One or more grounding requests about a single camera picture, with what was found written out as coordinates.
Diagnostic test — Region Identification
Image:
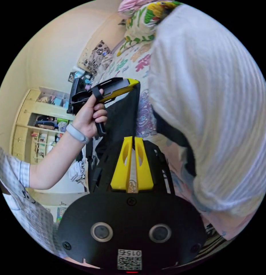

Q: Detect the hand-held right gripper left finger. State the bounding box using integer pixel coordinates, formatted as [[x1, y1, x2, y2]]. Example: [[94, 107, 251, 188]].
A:
[[111, 136, 133, 191]]

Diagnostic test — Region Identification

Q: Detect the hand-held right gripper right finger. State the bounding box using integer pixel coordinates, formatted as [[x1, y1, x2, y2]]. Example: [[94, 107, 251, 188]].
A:
[[134, 137, 155, 191]]

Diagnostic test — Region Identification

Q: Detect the black t-shirt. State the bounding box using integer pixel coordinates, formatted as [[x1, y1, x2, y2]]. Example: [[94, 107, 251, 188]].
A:
[[85, 85, 197, 179]]

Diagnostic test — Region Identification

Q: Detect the person's left forearm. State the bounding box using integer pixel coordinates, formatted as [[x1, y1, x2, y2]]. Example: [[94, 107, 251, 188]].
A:
[[29, 123, 91, 191]]

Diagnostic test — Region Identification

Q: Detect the person's left hand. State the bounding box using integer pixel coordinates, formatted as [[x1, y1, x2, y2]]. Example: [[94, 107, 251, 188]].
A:
[[72, 94, 108, 142]]

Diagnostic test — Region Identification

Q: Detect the black floral print cushion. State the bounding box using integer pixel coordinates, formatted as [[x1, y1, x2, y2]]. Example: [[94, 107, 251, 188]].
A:
[[78, 40, 113, 75]]

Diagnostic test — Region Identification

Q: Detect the pile of clothes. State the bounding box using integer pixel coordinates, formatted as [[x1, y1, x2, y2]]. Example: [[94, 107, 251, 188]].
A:
[[68, 158, 88, 186]]

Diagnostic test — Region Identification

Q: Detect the flower print pillow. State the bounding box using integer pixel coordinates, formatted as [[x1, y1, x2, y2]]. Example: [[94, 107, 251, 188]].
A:
[[117, 0, 184, 57]]

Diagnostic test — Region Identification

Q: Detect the pink cloth bundle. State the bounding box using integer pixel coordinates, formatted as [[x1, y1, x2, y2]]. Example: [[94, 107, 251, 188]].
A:
[[117, 0, 147, 19]]

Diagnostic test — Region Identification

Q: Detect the white ribbed garment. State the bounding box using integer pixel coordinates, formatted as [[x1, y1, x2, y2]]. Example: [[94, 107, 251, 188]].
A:
[[148, 4, 266, 218]]

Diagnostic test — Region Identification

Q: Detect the cream cupboard with shelves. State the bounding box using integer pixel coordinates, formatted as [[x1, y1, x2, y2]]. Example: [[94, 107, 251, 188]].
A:
[[9, 87, 76, 165]]

